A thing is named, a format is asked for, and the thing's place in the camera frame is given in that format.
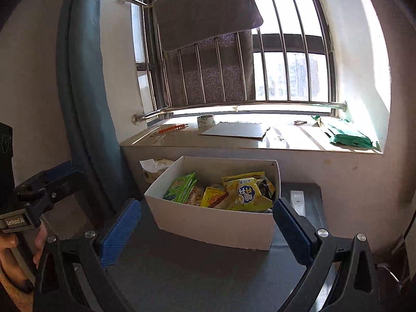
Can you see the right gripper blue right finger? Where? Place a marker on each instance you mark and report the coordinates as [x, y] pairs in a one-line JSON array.
[[297, 231]]

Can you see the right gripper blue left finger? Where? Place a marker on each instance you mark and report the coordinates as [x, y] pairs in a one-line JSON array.
[[116, 232]]

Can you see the yellow blue Korean chip bag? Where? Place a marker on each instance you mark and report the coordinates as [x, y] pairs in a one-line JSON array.
[[244, 194]]

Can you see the green snack bag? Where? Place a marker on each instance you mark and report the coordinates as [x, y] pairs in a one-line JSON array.
[[180, 189]]

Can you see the yellow sunflower seed bag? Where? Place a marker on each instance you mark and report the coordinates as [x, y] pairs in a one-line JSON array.
[[212, 196]]

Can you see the yellow-black chip bag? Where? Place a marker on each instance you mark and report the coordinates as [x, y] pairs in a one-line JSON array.
[[266, 188]]

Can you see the person's left hand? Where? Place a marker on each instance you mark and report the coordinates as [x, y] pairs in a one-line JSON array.
[[9, 264]]

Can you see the white remote control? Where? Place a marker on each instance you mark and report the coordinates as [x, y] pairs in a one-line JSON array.
[[297, 201]]

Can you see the white cardboard box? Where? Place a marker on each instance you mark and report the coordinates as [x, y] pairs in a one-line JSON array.
[[237, 229]]

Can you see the cream knit left sleeve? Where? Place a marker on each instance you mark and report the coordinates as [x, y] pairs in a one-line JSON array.
[[13, 299]]

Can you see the grey flat board on sill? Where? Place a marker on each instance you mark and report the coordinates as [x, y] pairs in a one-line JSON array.
[[237, 129]]

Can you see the green plastic bag on sill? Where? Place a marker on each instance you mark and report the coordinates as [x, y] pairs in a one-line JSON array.
[[344, 133]]

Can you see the dark teal curtain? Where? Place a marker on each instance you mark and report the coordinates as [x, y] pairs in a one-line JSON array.
[[89, 127]]

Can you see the red orange beaded stick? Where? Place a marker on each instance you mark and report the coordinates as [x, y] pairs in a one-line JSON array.
[[170, 129]]

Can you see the white tape roll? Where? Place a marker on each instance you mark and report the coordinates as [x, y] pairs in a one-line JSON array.
[[205, 121]]

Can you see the grey cloth on window bars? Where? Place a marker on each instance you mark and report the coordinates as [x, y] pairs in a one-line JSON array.
[[208, 50]]

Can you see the steel window guard rail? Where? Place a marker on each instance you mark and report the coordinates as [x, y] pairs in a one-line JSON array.
[[294, 68]]

